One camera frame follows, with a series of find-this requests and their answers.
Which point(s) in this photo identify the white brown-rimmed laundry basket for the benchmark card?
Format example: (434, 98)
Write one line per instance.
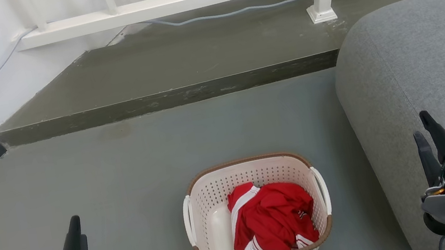
(213, 200)

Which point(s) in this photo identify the grey fabric sofa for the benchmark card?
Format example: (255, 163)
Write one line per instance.
(431, 60)

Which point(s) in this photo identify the red white-striped garment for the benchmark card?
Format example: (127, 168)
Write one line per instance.
(271, 217)

